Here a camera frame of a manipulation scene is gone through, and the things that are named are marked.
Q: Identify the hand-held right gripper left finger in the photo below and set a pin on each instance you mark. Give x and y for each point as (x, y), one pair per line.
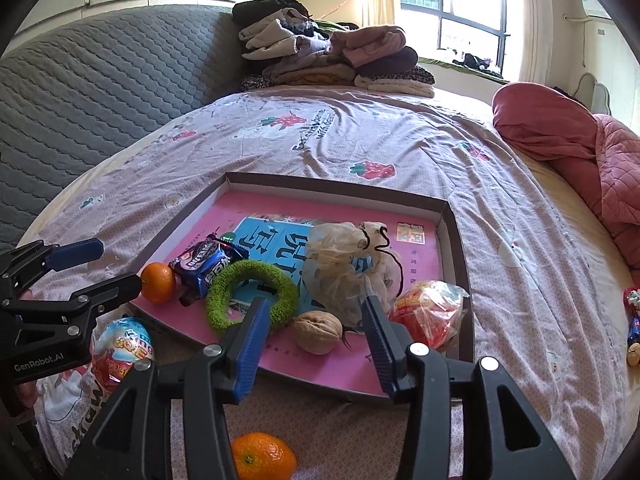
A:
(252, 350)

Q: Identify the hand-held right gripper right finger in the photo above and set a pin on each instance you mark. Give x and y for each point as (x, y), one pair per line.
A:
(380, 350)

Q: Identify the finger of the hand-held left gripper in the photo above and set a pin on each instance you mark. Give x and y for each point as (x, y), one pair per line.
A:
(75, 252)
(100, 295)

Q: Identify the red snack packet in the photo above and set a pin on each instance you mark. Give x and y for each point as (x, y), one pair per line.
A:
(122, 345)
(430, 312)

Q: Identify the orange mandarin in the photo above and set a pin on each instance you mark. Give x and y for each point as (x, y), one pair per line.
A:
(157, 282)
(262, 457)

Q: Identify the brown walnut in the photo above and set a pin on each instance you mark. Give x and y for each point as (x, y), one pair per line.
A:
(634, 355)
(317, 332)

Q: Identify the brown shallow cardboard tray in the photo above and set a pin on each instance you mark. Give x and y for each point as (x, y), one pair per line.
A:
(457, 260)

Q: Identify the blue cookie packet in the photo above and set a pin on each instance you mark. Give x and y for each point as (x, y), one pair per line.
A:
(205, 260)

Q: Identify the grey quilted headboard cover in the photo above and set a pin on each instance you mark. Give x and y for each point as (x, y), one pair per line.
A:
(100, 85)

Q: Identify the beige bed sheet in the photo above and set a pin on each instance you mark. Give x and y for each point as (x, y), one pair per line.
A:
(575, 240)

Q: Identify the small colourful wrapped item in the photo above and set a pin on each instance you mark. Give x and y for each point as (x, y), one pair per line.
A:
(632, 310)

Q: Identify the pink quilted quilt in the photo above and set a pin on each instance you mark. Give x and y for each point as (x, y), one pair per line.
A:
(550, 125)

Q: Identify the green windowsill cushion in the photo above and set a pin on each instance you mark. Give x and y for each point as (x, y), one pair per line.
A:
(440, 67)

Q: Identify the pile of folded clothes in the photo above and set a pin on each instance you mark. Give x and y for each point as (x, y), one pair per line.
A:
(350, 50)

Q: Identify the dark clothes on windowsill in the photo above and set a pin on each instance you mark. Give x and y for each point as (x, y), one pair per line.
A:
(472, 62)

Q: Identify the white ornate chair back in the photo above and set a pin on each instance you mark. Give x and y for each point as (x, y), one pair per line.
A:
(592, 92)

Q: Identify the white air conditioner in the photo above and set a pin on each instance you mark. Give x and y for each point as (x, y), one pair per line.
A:
(595, 7)

